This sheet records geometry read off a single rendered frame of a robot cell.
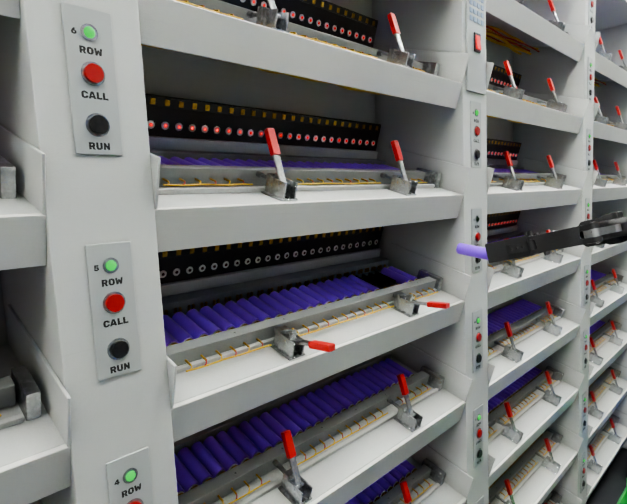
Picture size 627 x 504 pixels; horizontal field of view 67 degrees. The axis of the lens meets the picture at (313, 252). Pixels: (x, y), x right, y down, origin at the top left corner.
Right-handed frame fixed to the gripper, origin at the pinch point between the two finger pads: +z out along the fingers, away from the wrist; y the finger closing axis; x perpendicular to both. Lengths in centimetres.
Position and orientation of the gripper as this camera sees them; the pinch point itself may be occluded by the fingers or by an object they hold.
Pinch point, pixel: (513, 248)
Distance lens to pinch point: 76.9
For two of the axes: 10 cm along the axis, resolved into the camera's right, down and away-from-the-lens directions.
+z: -6.5, 1.9, 7.4
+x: 2.0, 9.8, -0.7
